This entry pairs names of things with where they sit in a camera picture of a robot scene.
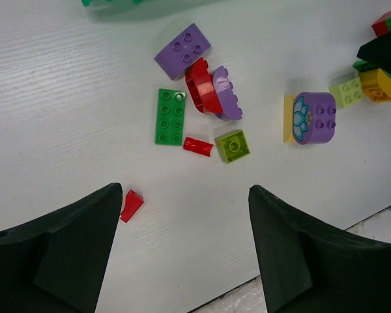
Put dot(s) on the red arch lego brick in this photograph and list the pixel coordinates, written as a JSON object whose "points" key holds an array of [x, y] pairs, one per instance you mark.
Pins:
{"points": [[200, 86]]}

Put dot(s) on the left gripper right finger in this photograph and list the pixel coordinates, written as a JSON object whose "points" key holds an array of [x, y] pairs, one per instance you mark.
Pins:
{"points": [[307, 265]]}

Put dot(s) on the purple curved lego brick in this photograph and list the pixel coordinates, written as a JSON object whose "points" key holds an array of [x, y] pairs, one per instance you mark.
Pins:
{"points": [[182, 52]]}

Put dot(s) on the lime square lego brick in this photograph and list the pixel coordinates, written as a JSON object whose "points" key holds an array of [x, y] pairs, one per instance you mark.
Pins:
{"points": [[232, 146]]}

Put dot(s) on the green lego plate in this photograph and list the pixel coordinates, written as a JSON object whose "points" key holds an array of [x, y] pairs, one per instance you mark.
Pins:
{"points": [[170, 117]]}

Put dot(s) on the purple half-round lego brick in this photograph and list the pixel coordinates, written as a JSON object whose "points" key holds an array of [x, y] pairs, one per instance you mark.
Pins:
{"points": [[228, 100]]}

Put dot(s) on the small red curved lego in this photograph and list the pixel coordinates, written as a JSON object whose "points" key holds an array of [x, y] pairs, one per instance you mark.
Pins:
{"points": [[197, 146]]}

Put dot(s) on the small red slope lego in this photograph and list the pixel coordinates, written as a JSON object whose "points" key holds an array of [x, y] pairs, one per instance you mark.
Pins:
{"points": [[133, 202]]}

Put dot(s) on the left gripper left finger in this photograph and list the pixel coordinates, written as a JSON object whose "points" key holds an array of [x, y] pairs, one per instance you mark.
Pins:
{"points": [[57, 262]]}

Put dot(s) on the red square lego brick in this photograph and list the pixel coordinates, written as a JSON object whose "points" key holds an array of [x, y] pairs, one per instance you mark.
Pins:
{"points": [[381, 26]]}

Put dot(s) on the purple flower lego brick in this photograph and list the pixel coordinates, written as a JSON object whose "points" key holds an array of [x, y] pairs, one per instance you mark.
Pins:
{"points": [[314, 118]]}

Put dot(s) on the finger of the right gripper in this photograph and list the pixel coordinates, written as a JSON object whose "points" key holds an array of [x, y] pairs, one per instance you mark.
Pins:
{"points": [[378, 52]]}

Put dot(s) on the dark green lego piece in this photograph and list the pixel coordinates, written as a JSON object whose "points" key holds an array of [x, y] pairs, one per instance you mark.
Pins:
{"points": [[363, 66]]}

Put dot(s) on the pale yellow lego brick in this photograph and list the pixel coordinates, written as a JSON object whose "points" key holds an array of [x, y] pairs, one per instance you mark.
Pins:
{"points": [[288, 102]]}

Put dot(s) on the green four-compartment bin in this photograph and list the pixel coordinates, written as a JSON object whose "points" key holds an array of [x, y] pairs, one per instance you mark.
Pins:
{"points": [[106, 3]]}

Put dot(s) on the yellow curved lego brick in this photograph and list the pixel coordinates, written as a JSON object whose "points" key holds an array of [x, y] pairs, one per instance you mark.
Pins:
{"points": [[376, 85]]}

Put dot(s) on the light green lego brick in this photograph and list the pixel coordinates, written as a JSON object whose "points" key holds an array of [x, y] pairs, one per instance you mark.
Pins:
{"points": [[347, 93]]}

